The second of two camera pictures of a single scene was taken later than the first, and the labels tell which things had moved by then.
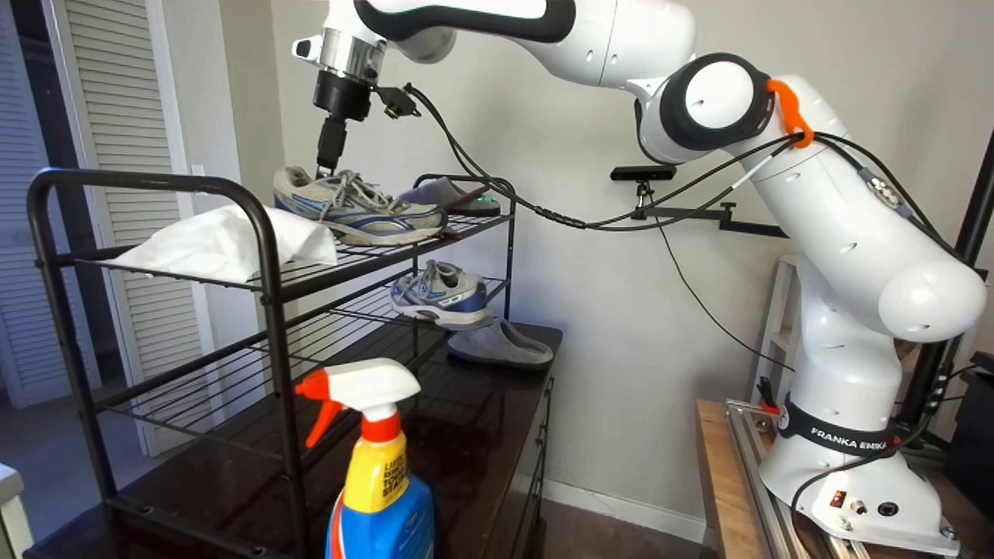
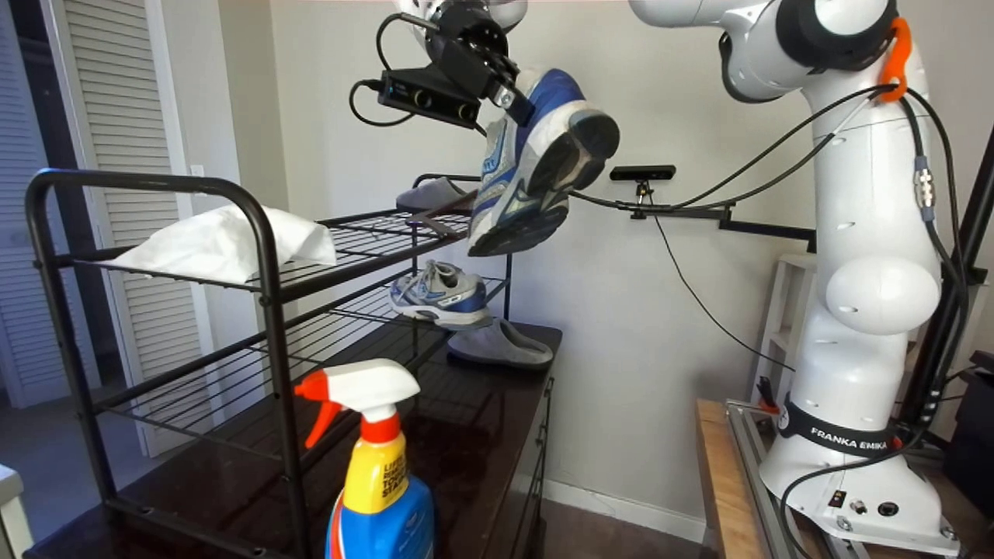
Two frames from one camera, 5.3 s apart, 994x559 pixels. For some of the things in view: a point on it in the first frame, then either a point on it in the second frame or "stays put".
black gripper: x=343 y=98 -> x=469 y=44
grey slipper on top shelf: x=452 y=193 stays put
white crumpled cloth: x=228 y=243 stays put
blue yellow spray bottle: x=381 y=511 stays put
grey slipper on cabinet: x=499 y=340 stays put
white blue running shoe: x=356 y=209 -> x=528 y=176
